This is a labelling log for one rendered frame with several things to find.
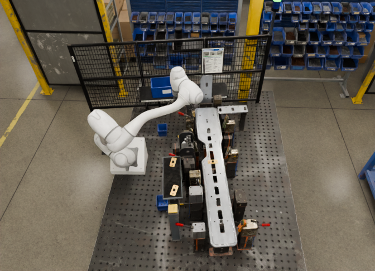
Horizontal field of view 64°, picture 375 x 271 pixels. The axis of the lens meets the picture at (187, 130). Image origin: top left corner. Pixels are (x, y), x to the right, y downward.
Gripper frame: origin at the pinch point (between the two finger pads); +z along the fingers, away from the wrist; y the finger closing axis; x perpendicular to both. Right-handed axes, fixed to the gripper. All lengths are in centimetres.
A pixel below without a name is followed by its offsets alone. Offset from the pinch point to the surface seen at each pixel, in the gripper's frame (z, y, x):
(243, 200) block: 43, 43, -50
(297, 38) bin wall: 52, 156, 181
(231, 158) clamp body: 47, 41, -8
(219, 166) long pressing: 46, 30, -16
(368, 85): 114, 263, 154
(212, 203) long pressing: 46, 21, -50
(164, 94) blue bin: 40, -14, 71
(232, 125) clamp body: 44, 47, 27
